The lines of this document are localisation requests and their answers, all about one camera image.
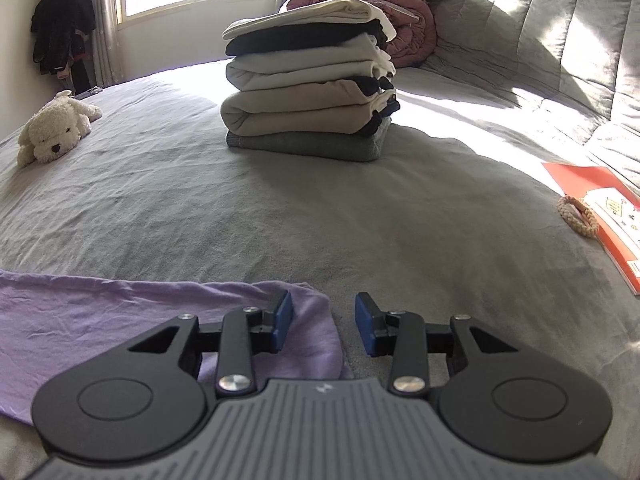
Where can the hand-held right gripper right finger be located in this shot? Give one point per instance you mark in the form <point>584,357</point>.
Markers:
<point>364,322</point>

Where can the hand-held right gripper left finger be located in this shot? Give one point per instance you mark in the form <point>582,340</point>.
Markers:
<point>284,317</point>

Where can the purple long-sleeve shirt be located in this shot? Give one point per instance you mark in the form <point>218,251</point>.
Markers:
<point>100,320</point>

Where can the hanging dark clothes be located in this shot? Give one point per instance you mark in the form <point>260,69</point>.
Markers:
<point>62,10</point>

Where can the folded grey garment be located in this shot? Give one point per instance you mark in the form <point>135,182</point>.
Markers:
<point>300,145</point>

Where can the folded beige garment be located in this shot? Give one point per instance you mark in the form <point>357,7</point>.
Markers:
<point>300,110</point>

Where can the folded white garment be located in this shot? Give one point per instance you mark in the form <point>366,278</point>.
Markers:
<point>300,70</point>

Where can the orange book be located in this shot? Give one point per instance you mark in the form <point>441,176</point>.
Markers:
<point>570,180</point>

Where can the folded black garment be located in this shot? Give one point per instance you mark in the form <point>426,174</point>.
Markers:
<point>300,40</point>

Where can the black phone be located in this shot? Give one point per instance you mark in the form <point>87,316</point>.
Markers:
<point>87,93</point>

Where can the white plush dog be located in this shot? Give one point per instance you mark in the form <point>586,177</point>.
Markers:
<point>50,130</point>

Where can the folded pink quilt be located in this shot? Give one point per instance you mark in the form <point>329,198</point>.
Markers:
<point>410,25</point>

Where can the folded cream garment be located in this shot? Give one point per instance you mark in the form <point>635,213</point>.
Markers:
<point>300,15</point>

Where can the grey quilted headboard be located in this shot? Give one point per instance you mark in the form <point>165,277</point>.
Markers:
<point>550,35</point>

